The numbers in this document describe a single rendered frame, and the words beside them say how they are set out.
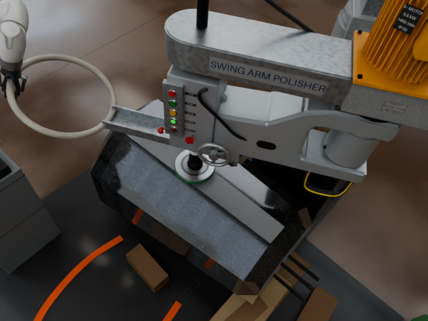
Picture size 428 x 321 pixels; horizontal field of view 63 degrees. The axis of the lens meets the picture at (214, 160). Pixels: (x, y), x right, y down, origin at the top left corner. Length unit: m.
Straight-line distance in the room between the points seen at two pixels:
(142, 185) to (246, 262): 0.71
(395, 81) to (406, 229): 2.05
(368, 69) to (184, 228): 1.20
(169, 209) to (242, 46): 1.04
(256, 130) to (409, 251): 1.94
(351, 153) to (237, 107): 0.49
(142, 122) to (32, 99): 2.04
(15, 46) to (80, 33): 2.80
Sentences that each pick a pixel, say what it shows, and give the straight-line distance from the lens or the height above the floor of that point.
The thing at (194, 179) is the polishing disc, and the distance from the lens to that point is 1.82.
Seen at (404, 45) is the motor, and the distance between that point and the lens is 1.19.
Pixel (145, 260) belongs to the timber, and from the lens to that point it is 2.43.
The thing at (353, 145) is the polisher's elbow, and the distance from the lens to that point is 1.46.
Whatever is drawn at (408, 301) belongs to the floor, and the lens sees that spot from 2.91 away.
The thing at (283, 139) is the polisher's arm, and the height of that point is 1.34.
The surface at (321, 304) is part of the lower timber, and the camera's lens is 2.53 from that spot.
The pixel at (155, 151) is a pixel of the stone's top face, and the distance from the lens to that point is 2.00.
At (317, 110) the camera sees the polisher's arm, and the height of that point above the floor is 1.51.
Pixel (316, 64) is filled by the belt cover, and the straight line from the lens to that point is 1.23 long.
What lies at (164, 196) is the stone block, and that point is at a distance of 1.96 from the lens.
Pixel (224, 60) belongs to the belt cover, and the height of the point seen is 1.66.
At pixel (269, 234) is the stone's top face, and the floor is 0.82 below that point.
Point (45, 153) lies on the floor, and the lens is 3.23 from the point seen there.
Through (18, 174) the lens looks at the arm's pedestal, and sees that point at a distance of 2.15.
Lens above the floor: 2.40
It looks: 53 degrees down
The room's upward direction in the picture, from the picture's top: 7 degrees clockwise
